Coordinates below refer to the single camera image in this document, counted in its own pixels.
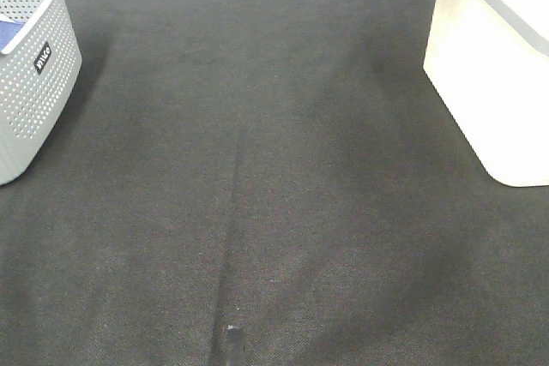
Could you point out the black table cloth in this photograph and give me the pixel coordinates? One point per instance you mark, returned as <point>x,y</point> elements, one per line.
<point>281,166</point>

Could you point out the small black clip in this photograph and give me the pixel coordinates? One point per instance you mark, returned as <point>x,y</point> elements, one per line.
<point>235,346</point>

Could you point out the white plastic storage bin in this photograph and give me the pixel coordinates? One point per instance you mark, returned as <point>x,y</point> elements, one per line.
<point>488,61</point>

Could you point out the grey perforated laundry basket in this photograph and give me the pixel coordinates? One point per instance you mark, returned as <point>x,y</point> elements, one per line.
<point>39,68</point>

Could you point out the blue cloth in basket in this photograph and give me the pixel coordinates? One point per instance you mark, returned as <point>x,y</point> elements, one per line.
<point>8,29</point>

